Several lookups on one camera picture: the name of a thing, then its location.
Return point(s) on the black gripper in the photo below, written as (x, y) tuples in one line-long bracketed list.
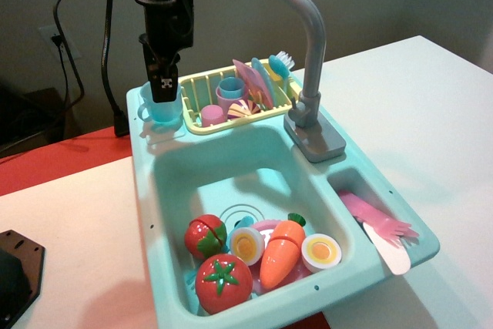
[(169, 29)]

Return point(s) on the light blue toy cup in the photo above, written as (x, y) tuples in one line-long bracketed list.
[(159, 112)]

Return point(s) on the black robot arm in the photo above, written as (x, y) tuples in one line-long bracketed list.
[(169, 28)]

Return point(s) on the pink cup in rack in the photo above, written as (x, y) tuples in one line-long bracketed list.
[(211, 115)]

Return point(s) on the purple cup in rack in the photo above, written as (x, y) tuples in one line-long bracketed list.
[(225, 103)]

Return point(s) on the blue cup in rack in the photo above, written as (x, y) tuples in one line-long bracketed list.
[(232, 88)]

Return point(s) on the mint green toy sink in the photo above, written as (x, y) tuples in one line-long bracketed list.
[(254, 169)]

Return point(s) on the yellow dish rack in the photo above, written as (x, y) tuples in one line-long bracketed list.
[(200, 121)]

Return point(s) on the striped toy shell piece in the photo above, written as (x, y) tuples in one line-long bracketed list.
[(242, 108)]

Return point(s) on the pink plate in rack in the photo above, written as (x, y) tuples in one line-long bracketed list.
[(255, 84)]

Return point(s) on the blue plate in rack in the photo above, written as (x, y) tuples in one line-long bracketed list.
[(258, 66)]

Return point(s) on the blue dish brush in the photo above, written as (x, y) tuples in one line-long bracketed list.
[(281, 64)]

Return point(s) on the grey toy faucet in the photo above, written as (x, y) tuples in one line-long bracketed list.
[(316, 138)]

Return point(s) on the red toy strawberry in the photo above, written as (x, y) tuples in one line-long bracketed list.
[(205, 236)]

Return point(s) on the left toy egg half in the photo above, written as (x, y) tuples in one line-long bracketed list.
[(247, 244)]

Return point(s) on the toy egg half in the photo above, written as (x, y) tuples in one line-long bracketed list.
[(320, 252), (247, 244)]

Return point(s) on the orange toy carrot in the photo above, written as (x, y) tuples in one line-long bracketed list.
[(283, 251)]

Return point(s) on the red toy tomato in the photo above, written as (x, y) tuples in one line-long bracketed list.
[(223, 281)]

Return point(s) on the right toy egg half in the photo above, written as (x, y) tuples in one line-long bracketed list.
[(320, 252)]

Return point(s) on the pink toy fork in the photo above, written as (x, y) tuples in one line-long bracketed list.
[(391, 229)]

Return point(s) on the white toy knife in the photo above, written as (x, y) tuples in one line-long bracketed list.
[(393, 254)]

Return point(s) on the white wall outlet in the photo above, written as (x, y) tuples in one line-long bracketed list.
[(52, 38)]

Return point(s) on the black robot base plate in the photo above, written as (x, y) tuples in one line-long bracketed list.
[(22, 264)]

